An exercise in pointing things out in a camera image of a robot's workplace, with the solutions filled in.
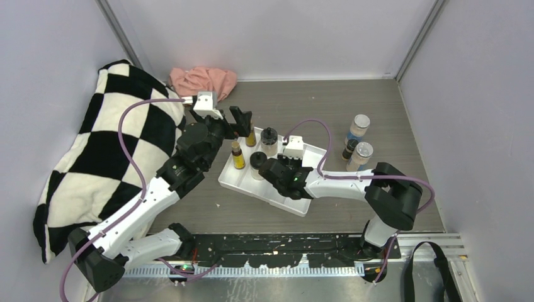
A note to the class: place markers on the black lid handled spice jar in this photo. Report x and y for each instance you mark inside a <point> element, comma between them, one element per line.
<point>256,160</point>

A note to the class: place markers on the black white checkered blanket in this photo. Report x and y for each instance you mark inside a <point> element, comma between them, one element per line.
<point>129,130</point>

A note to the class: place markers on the small taped black cap bottle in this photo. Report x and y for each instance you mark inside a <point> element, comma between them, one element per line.
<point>349,148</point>

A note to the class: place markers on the silver lid blue label jar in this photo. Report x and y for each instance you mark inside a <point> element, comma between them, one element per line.
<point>360,157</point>

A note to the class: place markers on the yellow label bottle taped cap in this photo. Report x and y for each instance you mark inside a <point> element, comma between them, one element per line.
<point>237,156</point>

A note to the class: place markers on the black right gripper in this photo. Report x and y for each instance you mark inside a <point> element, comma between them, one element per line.
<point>283,160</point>

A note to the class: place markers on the pink crumpled cloth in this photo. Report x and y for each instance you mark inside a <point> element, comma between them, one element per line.
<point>190,82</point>

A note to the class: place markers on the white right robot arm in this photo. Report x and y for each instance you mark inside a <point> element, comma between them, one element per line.
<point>393,197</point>

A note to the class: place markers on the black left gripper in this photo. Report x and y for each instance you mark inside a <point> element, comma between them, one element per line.
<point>241,128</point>

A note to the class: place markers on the taped black lid spice jar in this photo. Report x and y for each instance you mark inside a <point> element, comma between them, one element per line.
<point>269,141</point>

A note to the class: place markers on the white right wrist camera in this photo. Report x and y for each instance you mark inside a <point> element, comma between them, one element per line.
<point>293,147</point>

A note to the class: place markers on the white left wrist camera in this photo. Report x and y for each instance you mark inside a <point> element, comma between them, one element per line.
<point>204,104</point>

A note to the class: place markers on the silver lid peppercorn jar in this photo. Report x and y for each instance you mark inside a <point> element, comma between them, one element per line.
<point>358,128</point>

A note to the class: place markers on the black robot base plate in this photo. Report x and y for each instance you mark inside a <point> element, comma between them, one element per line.
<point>277,250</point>

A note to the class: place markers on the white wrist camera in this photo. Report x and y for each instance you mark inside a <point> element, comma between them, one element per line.
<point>293,147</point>
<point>204,104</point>

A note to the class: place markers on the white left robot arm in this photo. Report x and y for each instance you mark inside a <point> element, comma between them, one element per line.
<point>108,250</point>

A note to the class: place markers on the white divided organizer tray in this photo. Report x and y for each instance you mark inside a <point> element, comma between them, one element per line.
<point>242,181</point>

